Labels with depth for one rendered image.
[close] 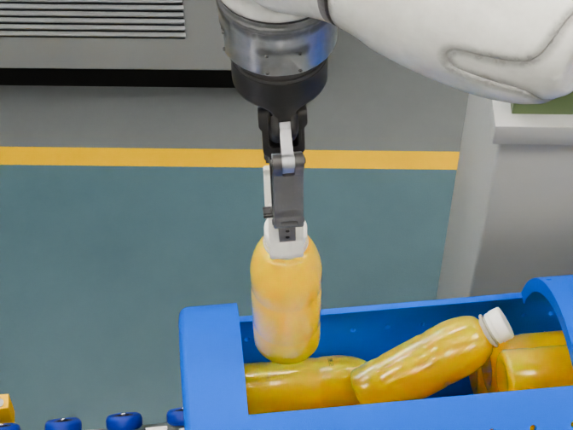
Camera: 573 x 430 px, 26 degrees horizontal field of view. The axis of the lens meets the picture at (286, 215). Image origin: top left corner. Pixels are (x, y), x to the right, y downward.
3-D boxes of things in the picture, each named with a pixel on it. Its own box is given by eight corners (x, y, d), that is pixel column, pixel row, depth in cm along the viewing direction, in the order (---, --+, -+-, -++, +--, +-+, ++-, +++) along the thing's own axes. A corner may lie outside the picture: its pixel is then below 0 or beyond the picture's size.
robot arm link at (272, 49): (218, 30, 87) (222, 90, 91) (347, 20, 87) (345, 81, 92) (211, -52, 93) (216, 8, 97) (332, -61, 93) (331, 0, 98)
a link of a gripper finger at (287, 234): (294, 194, 104) (298, 220, 103) (294, 232, 108) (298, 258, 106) (276, 194, 104) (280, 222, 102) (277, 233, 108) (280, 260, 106)
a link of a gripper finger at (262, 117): (304, 98, 99) (307, 108, 98) (308, 208, 106) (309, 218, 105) (256, 102, 99) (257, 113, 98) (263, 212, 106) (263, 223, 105)
